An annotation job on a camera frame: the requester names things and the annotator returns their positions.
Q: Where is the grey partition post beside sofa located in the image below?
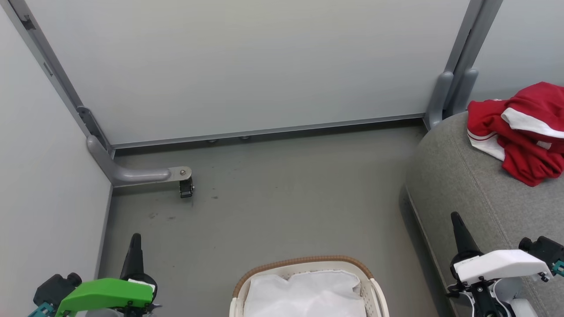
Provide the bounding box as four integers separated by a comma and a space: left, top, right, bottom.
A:
444, 0, 504, 120

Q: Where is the teal left camera connector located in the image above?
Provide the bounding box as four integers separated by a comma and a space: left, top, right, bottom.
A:
28, 303, 56, 317

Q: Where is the beige plastic laundry basket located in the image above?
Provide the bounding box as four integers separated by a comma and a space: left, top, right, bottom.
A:
229, 255, 390, 317

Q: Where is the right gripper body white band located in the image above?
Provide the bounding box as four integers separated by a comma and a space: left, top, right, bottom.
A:
447, 249, 553, 317

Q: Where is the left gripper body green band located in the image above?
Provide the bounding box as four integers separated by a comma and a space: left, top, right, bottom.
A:
55, 277, 154, 317

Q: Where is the red and white garment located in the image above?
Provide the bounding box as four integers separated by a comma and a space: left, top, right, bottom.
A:
467, 99, 564, 187

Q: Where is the grey fabric sofa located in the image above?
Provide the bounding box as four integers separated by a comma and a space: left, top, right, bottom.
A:
403, 110, 564, 317

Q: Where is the grey partition corner post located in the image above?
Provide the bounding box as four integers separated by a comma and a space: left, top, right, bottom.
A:
8, 0, 116, 155

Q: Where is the red jacket with white stripes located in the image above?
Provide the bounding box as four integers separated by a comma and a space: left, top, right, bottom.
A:
501, 81, 564, 152

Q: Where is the grey partition bottom rail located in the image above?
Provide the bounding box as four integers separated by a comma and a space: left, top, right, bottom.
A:
109, 114, 426, 150

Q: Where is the short grey partition foot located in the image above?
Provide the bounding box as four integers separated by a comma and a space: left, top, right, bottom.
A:
424, 67, 479, 131

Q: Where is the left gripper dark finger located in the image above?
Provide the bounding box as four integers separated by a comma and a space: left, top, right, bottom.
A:
119, 233, 158, 292

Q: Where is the long grey partition foot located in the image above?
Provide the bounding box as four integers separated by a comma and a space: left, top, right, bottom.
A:
86, 134, 193, 188

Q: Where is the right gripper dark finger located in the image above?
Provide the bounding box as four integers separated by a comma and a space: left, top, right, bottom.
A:
450, 212, 483, 265

